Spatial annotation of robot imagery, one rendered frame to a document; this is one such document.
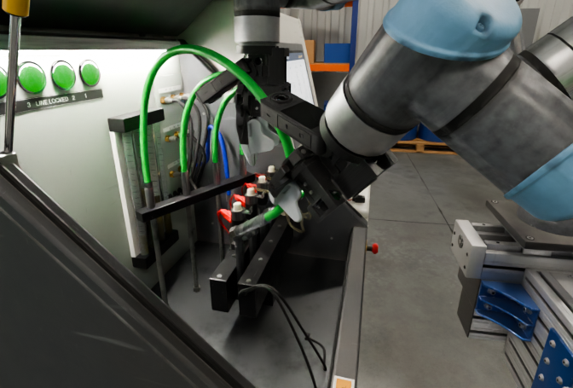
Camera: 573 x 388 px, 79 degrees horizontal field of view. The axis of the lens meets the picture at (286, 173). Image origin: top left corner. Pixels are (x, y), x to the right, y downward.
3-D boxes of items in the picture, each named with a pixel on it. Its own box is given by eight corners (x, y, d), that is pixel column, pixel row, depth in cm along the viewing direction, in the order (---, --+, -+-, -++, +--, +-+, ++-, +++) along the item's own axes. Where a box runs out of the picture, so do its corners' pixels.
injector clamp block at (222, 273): (257, 344, 74) (255, 285, 68) (213, 335, 76) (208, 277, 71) (293, 257, 105) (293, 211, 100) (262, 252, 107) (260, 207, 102)
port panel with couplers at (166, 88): (177, 195, 94) (164, 77, 83) (166, 194, 94) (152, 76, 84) (200, 178, 106) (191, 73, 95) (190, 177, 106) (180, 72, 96)
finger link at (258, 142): (272, 172, 61) (271, 121, 58) (240, 170, 63) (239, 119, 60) (276, 167, 64) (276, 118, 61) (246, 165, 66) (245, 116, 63)
